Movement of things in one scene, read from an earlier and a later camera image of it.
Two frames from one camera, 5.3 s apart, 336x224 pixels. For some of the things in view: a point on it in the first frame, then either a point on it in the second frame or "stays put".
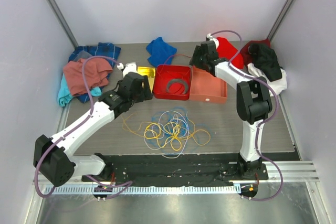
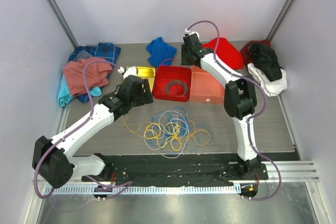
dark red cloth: (247, 57) stays put
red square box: (172, 82) stays put
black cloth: (265, 59) stays put
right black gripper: (195, 60) to (183, 51)
